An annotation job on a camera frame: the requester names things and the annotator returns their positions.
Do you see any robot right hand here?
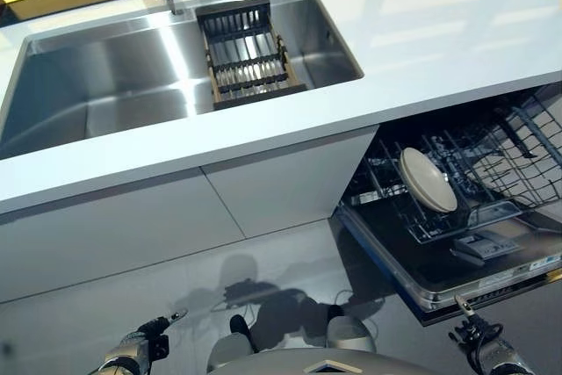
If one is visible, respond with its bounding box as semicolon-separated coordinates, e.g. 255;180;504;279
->
447;294;502;350

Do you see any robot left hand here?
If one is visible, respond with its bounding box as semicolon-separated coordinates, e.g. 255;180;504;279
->
134;306;190;342

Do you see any beige round plate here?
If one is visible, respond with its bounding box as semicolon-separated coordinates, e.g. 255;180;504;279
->
398;146;445;201
407;155;459;214

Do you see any dishwasher detergent dispenser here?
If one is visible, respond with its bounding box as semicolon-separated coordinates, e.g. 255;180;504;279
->
449;228;524;267

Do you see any robot left leg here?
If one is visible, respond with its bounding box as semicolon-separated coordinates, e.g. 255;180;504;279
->
205;313;259;372

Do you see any wide white cabinet door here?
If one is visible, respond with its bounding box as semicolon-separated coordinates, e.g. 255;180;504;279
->
0;167;248;304

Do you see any narrow white cabinet door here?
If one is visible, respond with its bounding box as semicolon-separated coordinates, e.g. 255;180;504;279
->
198;126;379;239

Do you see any stainless steel sink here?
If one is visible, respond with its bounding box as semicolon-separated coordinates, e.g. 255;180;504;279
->
0;0;366;162

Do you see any black dish rack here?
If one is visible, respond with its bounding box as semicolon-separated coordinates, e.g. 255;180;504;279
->
194;0;309;112

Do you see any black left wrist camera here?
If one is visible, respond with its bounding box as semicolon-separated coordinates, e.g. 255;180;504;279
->
150;333;171;362

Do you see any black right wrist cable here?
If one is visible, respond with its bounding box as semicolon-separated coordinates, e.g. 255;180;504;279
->
455;321;507;375

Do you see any dishwasher lower wire rack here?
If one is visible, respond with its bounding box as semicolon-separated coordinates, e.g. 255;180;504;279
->
349;127;530;245

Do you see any dishwasher wire rack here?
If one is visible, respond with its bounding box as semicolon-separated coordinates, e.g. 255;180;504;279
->
490;83;562;210
349;127;530;245

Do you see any dishwasher upper wire rack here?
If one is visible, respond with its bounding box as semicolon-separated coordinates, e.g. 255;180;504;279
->
490;83;562;210

